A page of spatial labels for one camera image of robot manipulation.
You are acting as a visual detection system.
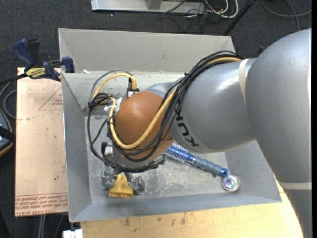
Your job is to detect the blue hairbrush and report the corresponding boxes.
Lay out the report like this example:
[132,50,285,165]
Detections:
[163,142,229,179]

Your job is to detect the brown cardboard board, red print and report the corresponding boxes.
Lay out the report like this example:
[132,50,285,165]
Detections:
[14,67,69,218]

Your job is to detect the yellow plastic block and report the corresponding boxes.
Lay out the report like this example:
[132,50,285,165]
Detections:
[108,173,134,198]

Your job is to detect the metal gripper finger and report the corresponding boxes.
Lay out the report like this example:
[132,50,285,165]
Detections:
[124,172,146,196]
[101,169,119,191]

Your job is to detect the shiny round clear disc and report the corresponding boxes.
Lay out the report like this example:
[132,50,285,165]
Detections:
[221,175,241,192]

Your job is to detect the grey metal bin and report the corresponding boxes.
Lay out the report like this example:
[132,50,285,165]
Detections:
[58,28,282,223]

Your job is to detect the black cylinder on white bracket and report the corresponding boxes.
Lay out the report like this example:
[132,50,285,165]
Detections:
[101,141,114,156]

